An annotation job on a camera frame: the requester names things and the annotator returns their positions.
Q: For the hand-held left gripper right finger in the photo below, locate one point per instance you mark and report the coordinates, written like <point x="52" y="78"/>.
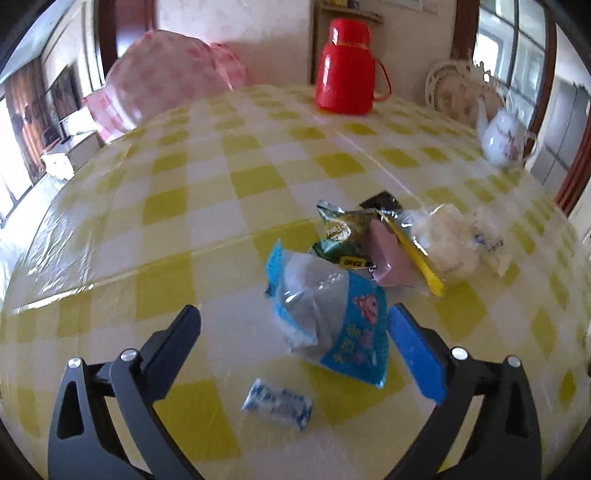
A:
<point x="415" y="350"/>

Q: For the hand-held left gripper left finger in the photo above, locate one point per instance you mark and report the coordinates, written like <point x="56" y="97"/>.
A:
<point x="178" y="337"/>

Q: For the yellow snack packet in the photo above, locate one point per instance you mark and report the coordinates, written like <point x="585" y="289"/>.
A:
<point x="427" y="272"/>

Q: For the pink snack packet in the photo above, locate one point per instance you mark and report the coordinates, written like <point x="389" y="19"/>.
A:
<point x="390" y="258"/>

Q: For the blue and white snack packet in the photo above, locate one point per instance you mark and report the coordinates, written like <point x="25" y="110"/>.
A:
<point x="323" y="314"/>

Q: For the clear bag with cream pastry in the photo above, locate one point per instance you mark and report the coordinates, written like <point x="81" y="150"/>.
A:
<point x="443" y="240"/>

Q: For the small blue and white candy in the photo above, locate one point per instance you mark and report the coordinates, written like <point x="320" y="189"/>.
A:
<point x="277" y="402"/>

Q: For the clear packet with white pastry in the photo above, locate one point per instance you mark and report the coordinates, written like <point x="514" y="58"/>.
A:
<point x="489" y="240"/>

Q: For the green snack packet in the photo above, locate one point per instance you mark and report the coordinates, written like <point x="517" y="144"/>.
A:
<point x="341" y="230"/>

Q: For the black snack packet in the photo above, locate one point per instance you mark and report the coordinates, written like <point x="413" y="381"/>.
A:
<point x="381" y="201"/>

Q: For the yellow checkered tablecloth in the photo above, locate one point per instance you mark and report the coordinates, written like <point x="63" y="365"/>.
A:
<point x="184" y="207"/>

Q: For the white television cabinet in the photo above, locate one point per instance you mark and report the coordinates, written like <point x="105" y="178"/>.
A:
<point x="69" y="150"/>

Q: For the white floral teapot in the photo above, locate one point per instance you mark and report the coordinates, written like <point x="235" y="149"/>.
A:
<point x="503" y="138"/>

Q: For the pink checkered mesh food cover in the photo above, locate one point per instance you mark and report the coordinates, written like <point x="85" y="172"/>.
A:
<point x="161" y="74"/>

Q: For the brown patterned curtain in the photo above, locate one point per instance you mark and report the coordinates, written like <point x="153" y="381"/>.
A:
<point x="27" y="115"/>

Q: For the red thermos jug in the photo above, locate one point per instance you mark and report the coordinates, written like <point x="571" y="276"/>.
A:
<point x="344" y="74"/>

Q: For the dark wooden door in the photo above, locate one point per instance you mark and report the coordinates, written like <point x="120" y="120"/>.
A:
<point x="134" y="23"/>

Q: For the wood framed glass door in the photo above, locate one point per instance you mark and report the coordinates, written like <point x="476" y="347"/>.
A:
<point x="517" y="46"/>

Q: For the wall television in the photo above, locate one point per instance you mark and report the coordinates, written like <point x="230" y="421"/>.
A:
<point x="64" y="92"/>

